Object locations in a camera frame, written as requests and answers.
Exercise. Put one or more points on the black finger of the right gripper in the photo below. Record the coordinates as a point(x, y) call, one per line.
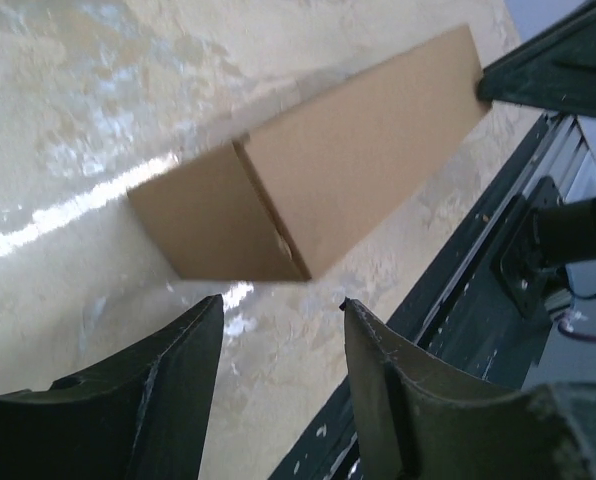
point(555, 70)

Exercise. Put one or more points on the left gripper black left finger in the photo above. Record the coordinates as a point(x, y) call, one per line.
point(142, 413)

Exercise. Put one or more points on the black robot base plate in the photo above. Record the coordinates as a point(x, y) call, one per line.
point(457, 310)

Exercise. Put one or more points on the brown cardboard box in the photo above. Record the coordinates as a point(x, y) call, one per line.
point(288, 199)

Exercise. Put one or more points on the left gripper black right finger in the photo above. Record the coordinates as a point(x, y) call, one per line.
point(418, 417)

